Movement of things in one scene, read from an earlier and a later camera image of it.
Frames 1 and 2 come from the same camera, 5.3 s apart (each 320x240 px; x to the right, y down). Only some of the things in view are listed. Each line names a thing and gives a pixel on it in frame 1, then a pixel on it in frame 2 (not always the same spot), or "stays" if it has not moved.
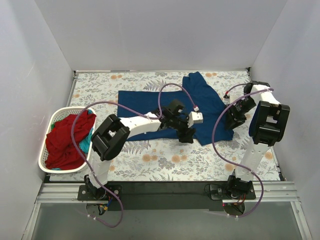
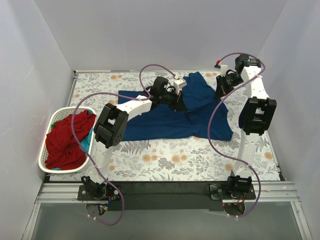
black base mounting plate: (165, 196) stays
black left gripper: (184, 130) → (180, 103)
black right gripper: (232, 119) → (219, 89)
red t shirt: (62, 152) stays
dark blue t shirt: (195, 113) stays
